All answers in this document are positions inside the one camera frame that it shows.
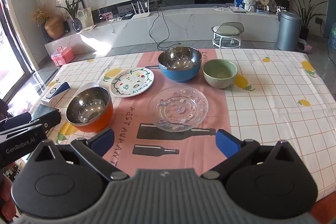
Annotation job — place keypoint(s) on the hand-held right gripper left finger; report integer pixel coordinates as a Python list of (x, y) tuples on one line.
[(105, 140)]

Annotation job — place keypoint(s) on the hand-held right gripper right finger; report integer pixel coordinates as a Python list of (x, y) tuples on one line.
[(225, 142)]

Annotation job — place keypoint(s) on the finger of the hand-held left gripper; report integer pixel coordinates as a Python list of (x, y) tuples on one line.
[(50, 119)]

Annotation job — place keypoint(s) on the orange steel bowl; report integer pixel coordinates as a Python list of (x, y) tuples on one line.
[(102, 120)]

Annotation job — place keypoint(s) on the clear glass plate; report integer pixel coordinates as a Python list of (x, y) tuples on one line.
[(178, 108)]

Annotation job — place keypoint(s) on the green ceramic bowl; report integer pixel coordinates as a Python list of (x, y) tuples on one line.
[(218, 81)]

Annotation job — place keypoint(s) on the fruit painted white plate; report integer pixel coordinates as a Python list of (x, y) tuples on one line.
[(131, 82)]

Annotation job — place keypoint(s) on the blue steel bowl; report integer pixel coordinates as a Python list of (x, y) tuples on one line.
[(178, 75)]

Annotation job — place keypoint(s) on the white and blue box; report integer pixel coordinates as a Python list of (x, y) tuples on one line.
[(56, 92)]

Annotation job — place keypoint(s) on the printed checked pink tablecloth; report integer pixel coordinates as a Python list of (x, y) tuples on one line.
[(262, 108)]

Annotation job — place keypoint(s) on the pink storage box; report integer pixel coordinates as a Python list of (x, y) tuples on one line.
[(63, 56)]

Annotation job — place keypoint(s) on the brown round vase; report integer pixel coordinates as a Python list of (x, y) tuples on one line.
[(54, 27)]

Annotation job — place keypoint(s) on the green plant in glass vase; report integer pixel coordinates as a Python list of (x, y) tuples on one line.
[(76, 23)]

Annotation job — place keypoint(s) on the dried yellow flowers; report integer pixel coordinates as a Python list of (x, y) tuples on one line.
[(40, 14)]

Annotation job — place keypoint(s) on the white round stool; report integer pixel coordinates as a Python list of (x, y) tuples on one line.
[(227, 29)]

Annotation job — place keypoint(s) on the small pink picture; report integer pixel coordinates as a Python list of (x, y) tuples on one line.
[(107, 16)]

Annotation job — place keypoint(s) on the white marble tv console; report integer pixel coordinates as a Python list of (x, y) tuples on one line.
[(189, 27)]

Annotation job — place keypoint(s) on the grey metal trash can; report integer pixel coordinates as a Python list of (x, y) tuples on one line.
[(288, 31)]

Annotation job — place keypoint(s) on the white router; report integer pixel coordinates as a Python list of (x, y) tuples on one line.
[(140, 14)]

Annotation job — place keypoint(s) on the grey laptop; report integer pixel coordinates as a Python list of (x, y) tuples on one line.
[(237, 9)]

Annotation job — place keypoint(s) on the teddy bear in basket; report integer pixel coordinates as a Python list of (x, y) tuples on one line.
[(249, 5)]

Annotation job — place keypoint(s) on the blue water jug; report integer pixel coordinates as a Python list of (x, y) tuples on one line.
[(332, 39)]

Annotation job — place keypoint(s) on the long leaf potted plant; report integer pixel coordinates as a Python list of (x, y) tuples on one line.
[(305, 14)]

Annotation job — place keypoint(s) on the large photo frame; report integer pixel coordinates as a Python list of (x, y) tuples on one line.
[(85, 16)]

